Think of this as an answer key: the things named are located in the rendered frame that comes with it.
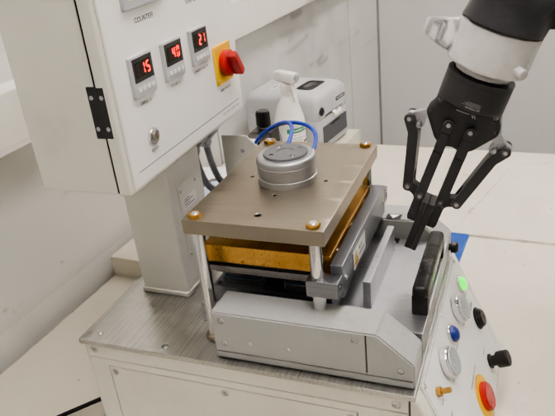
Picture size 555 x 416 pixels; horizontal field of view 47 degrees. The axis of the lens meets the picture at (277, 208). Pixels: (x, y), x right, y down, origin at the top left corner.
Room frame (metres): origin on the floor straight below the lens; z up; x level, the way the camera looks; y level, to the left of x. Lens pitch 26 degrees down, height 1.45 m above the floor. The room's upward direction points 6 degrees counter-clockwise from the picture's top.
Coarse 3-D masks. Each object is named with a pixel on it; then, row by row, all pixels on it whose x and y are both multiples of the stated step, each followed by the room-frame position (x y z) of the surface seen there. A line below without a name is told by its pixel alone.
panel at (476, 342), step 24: (456, 264) 0.83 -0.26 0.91; (456, 288) 0.79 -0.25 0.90; (432, 336) 0.65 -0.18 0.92; (480, 336) 0.77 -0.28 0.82; (432, 360) 0.62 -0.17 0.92; (480, 360) 0.73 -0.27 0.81; (432, 384) 0.58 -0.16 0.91; (456, 384) 0.63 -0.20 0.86; (432, 408) 0.56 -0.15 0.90; (456, 408) 0.60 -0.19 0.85; (480, 408) 0.65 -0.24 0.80
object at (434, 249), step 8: (432, 232) 0.77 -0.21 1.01; (440, 232) 0.77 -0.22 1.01; (432, 240) 0.74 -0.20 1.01; (440, 240) 0.75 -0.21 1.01; (432, 248) 0.72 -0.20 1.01; (440, 248) 0.73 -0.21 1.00; (424, 256) 0.71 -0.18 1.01; (432, 256) 0.71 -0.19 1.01; (440, 256) 0.73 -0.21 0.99; (424, 264) 0.69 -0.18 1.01; (432, 264) 0.69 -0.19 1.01; (424, 272) 0.67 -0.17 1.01; (432, 272) 0.67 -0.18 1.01; (416, 280) 0.65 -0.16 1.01; (424, 280) 0.65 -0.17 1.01; (432, 280) 0.66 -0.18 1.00; (416, 288) 0.64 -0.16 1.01; (424, 288) 0.64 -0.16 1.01; (416, 296) 0.64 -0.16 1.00; (424, 296) 0.63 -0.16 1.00; (416, 304) 0.64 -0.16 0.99; (424, 304) 0.63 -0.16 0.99; (416, 312) 0.64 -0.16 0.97; (424, 312) 0.63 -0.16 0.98
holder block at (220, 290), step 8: (224, 272) 0.75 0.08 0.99; (216, 280) 0.73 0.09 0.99; (224, 280) 0.73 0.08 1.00; (272, 280) 0.71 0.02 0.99; (280, 280) 0.71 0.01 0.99; (216, 288) 0.72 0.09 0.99; (224, 288) 0.71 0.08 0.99; (232, 288) 0.71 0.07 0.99; (240, 288) 0.70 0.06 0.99; (248, 288) 0.70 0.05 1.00; (256, 288) 0.70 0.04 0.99; (264, 288) 0.70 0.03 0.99; (272, 288) 0.69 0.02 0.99; (280, 288) 0.69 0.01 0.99; (216, 296) 0.72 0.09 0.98; (280, 296) 0.68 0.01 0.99; (288, 296) 0.68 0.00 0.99; (296, 296) 0.67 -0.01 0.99; (304, 296) 0.67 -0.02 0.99; (312, 296) 0.67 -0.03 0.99; (336, 304) 0.67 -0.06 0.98
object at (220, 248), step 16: (368, 192) 0.83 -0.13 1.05; (352, 208) 0.77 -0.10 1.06; (208, 240) 0.72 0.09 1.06; (224, 240) 0.72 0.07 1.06; (240, 240) 0.72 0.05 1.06; (336, 240) 0.69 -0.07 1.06; (224, 256) 0.71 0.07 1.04; (240, 256) 0.70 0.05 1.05; (256, 256) 0.69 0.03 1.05; (272, 256) 0.68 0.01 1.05; (288, 256) 0.67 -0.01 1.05; (304, 256) 0.66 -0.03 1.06; (240, 272) 0.70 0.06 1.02; (256, 272) 0.69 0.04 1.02; (272, 272) 0.68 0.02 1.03; (288, 272) 0.67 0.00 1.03; (304, 272) 0.67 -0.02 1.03
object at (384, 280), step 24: (384, 240) 0.76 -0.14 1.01; (360, 264) 0.77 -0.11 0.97; (384, 264) 0.73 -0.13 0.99; (408, 264) 0.76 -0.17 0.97; (360, 288) 0.71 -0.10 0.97; (384, 288) 0.70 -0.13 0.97; (408, 288) 0.70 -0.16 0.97; (432, 288) 0.69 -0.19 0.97; (408, 312) 0.65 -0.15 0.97; (432, 312) 0.67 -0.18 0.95
